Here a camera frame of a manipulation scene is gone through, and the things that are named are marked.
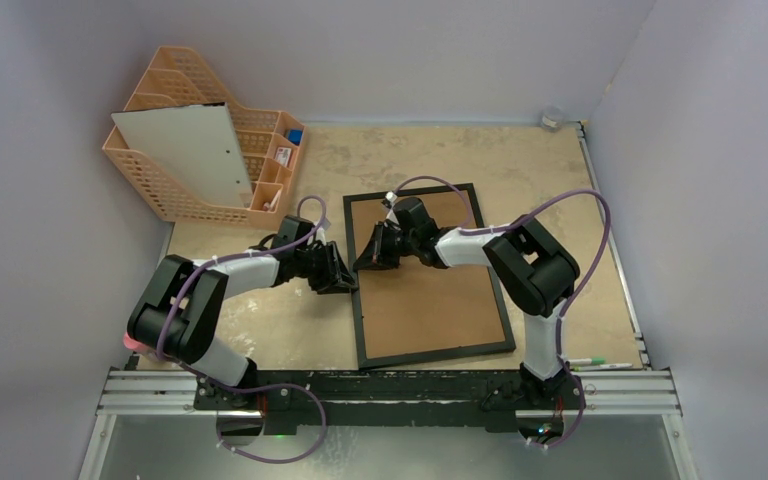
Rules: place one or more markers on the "brown backing board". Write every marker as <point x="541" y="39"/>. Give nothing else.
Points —
<point x="430" y="311"/>

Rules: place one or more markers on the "black picture frame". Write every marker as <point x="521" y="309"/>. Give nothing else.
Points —
<point x="437" y="351"/>

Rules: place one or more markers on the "blue small box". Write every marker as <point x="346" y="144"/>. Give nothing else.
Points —
<point x="295" y="136"/>

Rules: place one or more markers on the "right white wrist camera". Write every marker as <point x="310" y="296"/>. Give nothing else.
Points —
<point x="388" y="203"/>

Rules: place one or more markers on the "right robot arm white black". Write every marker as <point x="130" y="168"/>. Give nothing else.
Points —
<point x="536" y="271"/>

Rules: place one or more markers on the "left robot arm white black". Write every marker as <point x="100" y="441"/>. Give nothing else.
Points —
<point x="177" y="315"/>

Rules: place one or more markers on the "red white small box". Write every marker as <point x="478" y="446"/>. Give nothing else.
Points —
<point x="283" y="156"/>

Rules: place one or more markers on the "green marker pen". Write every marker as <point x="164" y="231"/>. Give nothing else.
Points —
<point x="591" y="361"/>

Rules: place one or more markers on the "pink bottle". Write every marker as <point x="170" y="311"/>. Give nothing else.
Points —
<point x="135" y="346"/>

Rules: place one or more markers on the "white pen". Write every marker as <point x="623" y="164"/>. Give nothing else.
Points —
<point x="605" y="367"/>

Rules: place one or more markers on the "white folder board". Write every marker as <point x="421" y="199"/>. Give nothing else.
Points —
<point x="196" y="145"/>

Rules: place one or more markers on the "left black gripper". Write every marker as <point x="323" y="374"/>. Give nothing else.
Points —
<point x="334" y="278"/>

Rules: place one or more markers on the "orange plastic file organizer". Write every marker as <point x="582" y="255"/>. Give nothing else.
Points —
<point x="179" y="76"/>

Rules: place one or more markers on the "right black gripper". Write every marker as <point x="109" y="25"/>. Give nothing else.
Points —
<point x="386" y="242"/>

